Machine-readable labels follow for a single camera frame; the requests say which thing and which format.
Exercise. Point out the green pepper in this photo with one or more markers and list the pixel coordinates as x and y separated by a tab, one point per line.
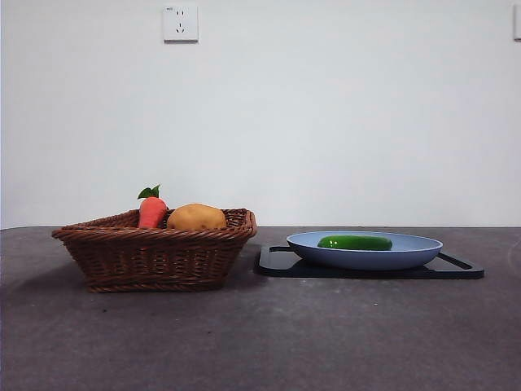
358	242

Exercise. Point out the blue round plate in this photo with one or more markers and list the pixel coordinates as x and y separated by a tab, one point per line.
366	256

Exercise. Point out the yellow-brown potato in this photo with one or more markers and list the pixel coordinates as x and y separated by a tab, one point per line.
196	216

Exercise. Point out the black rectangular tray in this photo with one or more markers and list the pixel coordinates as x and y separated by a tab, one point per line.
277	266

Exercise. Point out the orange carrot with green leaves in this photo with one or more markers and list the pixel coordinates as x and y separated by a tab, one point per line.
151	212

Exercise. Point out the brown wicker basket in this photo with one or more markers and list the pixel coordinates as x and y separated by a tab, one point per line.
154	258

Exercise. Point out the white wall socket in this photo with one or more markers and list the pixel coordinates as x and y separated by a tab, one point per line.
181	23

